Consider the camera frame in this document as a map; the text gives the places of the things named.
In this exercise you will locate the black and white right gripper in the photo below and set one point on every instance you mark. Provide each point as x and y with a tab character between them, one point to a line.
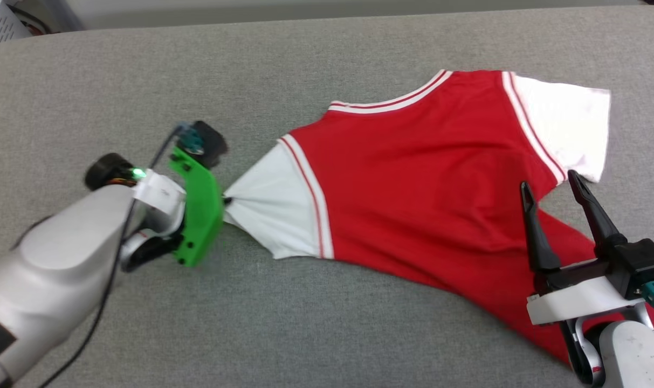
580	299

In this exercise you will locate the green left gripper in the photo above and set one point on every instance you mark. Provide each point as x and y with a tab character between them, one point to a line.
202	210

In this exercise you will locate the red and white t-shirt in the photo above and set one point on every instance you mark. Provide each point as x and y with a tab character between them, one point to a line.
413	178

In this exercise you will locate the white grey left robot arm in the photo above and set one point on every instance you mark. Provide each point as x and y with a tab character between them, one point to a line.
52	269

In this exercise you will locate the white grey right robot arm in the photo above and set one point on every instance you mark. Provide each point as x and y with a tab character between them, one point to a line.
628	350

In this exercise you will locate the white metal equipment box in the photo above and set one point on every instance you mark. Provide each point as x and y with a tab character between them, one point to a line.
3	27

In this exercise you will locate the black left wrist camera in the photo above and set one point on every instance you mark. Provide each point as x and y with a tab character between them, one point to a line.
208	141

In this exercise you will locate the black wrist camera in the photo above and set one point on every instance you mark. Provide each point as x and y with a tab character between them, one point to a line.
642	264
208	141

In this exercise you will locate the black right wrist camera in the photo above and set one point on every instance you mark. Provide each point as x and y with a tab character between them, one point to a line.
642	264

